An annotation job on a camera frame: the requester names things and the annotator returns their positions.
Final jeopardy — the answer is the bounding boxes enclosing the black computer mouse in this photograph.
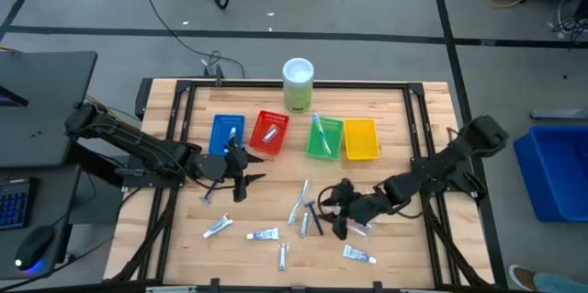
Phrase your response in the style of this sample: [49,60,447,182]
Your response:
[14,226,55,272]

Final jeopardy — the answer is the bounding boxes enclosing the white toothpaste tube red cap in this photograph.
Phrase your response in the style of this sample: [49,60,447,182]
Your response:
[202,212,234,240]

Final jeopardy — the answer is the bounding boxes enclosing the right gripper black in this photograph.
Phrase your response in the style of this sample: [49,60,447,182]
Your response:
[330,177,385,242]

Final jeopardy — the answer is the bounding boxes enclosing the person's shoe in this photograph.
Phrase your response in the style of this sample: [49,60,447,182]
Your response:
[507,264,537,292]

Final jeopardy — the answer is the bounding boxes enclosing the blue plastic basket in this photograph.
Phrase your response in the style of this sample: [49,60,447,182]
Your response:
[209,114,246,156]

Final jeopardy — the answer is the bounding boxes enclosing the thin yellow wires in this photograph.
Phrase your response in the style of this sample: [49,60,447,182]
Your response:
[85,94,141,124]

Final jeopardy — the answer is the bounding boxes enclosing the green plastic basket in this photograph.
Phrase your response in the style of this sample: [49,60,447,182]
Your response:
[306,116,345,162]

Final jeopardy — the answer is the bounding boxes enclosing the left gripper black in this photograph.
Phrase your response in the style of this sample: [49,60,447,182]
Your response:
[197,135,267,203]

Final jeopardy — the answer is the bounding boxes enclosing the purple toothpaste tube white cap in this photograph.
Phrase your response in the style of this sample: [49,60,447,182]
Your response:
[245,227,280,242]

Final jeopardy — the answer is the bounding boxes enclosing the dark blue disposable razor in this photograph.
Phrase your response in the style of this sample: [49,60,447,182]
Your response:
[303,198,324,237]
[199,177,221,205]

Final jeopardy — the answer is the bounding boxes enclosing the clear green packaged toothbrush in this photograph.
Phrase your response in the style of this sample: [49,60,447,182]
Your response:
[288,179,311,226]

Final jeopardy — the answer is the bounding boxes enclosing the long black floor cable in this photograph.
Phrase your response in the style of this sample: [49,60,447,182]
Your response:
[135,0,246,78]

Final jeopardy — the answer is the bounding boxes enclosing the person's leg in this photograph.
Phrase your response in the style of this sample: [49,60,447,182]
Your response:
[532,272,588,293]

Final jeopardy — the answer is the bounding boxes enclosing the green wipes canister white lid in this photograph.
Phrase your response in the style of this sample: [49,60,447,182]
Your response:
[281,57,315,114]

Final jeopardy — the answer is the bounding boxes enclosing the white blue toothpaste tube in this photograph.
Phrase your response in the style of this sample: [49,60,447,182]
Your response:
[342,243,378,265]

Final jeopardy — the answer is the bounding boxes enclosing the large blue plastic bin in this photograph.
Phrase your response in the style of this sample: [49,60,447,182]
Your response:
[513,125,588,223]

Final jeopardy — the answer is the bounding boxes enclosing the yellow plastic basket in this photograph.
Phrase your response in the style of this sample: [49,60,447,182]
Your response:
[343,118,381,162]

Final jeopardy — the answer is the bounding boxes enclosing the black desk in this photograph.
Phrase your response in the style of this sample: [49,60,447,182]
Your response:
[0,51,98,169]

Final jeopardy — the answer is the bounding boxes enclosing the backlit black keyboard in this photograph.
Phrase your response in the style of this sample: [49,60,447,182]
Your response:
[0,177,31,231]

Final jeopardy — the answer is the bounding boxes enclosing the red plastic basket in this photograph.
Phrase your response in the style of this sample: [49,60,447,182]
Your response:
[248,109,290,155]

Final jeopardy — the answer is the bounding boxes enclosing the black white cable bundle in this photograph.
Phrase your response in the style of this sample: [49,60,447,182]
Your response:
[548,0,588,41]

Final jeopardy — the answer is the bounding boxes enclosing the grey metal bar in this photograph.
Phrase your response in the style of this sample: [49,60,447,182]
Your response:
[529,107,588,122]

